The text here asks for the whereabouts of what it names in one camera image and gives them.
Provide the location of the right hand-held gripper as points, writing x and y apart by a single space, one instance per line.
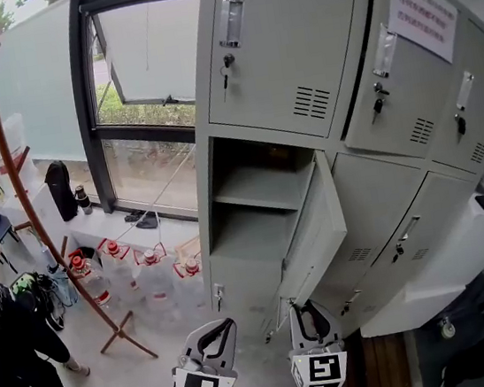
320 371

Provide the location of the grey metal locker door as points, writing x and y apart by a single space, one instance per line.
382 204
317 222
441 213

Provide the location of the grey metal locker cabinet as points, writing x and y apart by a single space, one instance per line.
284 48

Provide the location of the black-headed key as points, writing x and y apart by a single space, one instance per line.
461 126
225 84
377 106

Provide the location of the clear red-capped water jug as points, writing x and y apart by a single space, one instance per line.
96 284
156 285
122 276
190 285

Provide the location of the wooden slat platform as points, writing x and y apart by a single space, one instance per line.
387 369

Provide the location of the wooden crate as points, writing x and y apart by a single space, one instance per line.
187 249

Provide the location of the black slipper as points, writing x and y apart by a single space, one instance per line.
148 223
134 216

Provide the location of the white equipment housing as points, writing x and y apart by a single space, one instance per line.
449 266

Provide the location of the teal folded umbrella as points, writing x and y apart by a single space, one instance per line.
63 285

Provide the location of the black wheeled cart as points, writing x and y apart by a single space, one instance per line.
474 289

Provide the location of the dark thermos bottle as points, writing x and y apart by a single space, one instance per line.
83 201

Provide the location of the green and black bag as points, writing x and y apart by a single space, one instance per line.
27 285

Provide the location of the white water dispenser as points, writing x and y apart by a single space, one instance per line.
47 206

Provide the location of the black backpack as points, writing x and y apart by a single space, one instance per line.
60 191

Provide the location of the red-brown wooden coat rack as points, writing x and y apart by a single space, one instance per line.
10 167

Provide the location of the large clear dispenser water jug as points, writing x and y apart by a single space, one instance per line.
22 129

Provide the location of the frosted glass panel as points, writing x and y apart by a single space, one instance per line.
43 82

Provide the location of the white paper notice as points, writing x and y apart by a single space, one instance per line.
422 15

